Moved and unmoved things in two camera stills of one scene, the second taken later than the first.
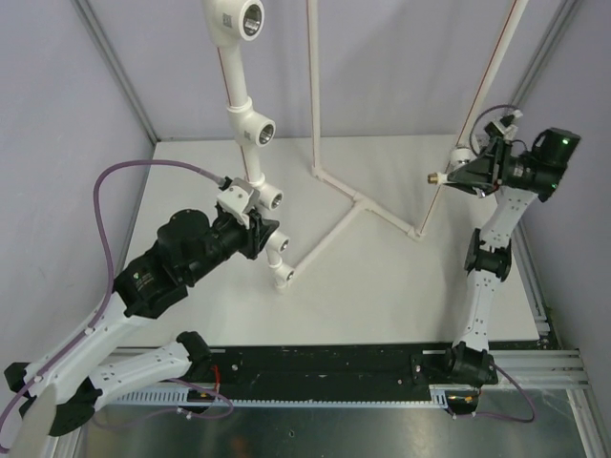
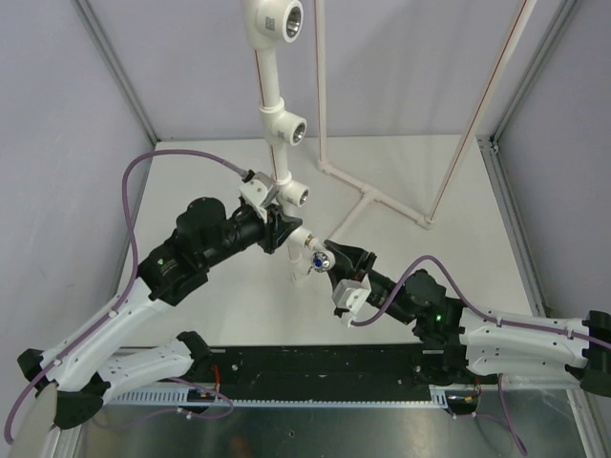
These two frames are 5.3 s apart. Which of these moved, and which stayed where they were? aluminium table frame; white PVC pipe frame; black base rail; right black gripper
Moved: right black gripper; white PVC pipe frame
Stayed: black base rail; aluminium table frame
